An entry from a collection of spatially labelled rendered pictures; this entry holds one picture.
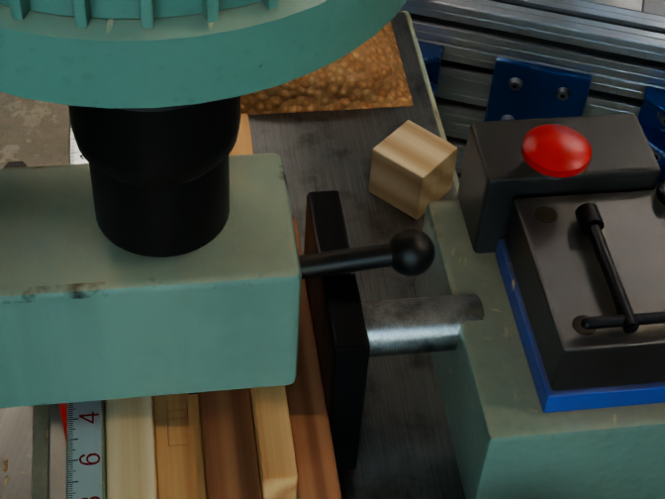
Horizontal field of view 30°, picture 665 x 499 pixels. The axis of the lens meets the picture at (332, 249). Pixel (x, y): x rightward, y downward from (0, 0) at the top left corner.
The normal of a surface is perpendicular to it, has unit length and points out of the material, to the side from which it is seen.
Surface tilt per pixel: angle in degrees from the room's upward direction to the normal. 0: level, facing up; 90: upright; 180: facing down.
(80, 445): 0
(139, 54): 90
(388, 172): 90
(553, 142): 0
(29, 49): 90
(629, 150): 0
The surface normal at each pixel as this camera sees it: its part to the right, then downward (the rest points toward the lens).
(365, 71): 0.26, -0.25
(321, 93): 0.14, 0.45
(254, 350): 0.14, 0.73
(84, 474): 0.05, -0.68
